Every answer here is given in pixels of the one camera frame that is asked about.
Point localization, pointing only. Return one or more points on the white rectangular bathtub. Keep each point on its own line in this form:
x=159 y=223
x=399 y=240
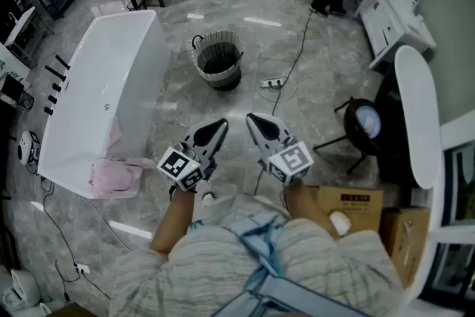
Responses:
x=111 y=59

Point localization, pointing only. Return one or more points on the black mesh waste bin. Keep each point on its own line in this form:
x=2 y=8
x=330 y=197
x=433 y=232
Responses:
x=24 y=100

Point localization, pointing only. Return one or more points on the black gooseneck faucet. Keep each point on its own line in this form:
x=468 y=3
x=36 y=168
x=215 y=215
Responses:
x=55 y=72

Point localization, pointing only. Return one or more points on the black hand shower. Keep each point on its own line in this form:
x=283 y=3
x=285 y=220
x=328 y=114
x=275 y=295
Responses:
x=62 y=62

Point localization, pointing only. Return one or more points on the light blue chest harness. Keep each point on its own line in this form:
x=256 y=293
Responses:
x=297 y=295

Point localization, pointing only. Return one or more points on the white framed glass door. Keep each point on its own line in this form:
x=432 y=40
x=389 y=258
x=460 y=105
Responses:
x=462 y=189

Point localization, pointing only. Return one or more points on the striped laundry basket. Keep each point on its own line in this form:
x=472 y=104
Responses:
x=219 y=67

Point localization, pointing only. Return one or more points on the black faucet knob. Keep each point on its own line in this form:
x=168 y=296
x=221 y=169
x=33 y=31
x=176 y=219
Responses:
x=48 y=110
x=52 y=99
x=56 y=87

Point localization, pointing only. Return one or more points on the person's left forearm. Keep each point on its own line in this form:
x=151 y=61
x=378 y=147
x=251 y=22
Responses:
x=174 y=222

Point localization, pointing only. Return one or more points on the person's left shoe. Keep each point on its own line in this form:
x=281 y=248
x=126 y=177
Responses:
x=208 y=197

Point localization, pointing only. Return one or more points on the white round device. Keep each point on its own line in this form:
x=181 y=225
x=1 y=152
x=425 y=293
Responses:
x=27 y=146

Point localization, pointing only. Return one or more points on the white power strip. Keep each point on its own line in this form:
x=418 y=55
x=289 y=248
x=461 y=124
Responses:
x=272 y=82
x=82 y=268

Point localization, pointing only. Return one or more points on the pink cloth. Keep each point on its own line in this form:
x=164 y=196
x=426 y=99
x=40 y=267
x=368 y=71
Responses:
x=111 y=174

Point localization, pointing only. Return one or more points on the white drawer cabinet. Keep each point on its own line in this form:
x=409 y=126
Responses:
x=382 y=26

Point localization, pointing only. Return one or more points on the white patterned cabinet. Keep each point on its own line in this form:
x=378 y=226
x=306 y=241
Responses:
x=7 y=63

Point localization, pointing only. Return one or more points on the black and white oval bathtub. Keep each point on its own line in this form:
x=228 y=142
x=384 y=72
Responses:
x=415 y=104

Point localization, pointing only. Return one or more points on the white toilet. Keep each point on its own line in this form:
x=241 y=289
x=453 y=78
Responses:
x=20 y=289

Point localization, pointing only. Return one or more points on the black round stool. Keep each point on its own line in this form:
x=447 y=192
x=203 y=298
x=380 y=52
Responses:
x=350 y=130

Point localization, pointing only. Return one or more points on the person's right forearm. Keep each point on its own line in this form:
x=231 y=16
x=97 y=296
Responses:
x=308 y=208

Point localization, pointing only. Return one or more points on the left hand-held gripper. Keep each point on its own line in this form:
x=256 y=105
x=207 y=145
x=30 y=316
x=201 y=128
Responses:
x=182 y=167

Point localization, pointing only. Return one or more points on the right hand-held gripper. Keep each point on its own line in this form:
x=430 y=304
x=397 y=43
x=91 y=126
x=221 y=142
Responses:
x=293 y=161

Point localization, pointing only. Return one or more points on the person's striped grey shirt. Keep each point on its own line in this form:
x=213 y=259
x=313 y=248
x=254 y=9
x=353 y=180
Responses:
x=208 y=271

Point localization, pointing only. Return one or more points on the white paper ball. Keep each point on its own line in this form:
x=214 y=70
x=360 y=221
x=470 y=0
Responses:
x=340 y=222

